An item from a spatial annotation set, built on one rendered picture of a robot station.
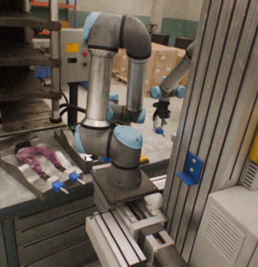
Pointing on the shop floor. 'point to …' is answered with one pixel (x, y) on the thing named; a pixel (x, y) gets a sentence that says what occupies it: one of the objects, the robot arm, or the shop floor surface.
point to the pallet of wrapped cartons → (155, 64)
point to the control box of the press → (72, 66)
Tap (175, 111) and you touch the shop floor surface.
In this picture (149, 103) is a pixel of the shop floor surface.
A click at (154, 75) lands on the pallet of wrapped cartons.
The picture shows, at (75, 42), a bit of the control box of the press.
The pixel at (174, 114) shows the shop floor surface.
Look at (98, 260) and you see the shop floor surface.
